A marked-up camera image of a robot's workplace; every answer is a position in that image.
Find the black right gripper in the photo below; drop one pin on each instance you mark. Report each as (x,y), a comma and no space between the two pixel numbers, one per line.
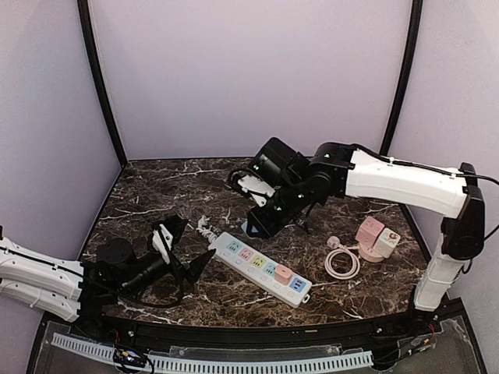
(269,213)

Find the black right corner post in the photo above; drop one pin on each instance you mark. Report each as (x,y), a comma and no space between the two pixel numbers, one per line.
(403,79)

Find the black front table rail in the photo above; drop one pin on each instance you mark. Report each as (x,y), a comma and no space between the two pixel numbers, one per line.
(400,343)

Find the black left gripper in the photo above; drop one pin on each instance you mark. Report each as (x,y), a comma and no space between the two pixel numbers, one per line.
(171,257)

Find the white cube socket adapter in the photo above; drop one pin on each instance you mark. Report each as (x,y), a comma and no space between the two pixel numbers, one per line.
(386,243)

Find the pink small charger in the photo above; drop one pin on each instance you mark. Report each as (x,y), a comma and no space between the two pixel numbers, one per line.
(282,274)

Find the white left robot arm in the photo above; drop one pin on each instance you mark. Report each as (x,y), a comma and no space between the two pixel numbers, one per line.
(73,289)

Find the pink round socket hub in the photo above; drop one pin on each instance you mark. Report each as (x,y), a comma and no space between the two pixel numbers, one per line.
(370,255)

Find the black left corner post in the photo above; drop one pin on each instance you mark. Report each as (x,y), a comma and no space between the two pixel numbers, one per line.
(99,83)

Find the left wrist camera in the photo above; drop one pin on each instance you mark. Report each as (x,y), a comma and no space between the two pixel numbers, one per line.
(161,241)

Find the pink cube socket adapter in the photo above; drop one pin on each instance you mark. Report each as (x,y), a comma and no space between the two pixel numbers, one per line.
(369,231)

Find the black corner post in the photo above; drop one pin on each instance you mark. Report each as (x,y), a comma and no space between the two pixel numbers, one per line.
(99,83)
(403,79)

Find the white multicolour power strip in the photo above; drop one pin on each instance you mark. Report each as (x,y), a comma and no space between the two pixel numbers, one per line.
(259,269)

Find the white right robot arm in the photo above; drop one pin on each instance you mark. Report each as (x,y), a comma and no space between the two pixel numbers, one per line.
(339,170)

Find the white slotted cable duct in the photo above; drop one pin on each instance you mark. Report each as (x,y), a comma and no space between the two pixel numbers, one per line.
(317,359)

